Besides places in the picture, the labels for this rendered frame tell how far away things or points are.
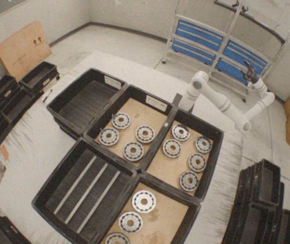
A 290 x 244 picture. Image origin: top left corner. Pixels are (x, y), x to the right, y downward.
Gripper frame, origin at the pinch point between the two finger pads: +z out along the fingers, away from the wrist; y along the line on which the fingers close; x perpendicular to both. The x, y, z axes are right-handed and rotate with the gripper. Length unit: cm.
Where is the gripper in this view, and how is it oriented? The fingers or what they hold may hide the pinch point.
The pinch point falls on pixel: (243, 65)
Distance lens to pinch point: 107.2
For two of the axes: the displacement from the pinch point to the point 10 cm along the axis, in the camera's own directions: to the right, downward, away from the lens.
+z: -7.9, -6.1, -0.8
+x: -1.1, 0.1, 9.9
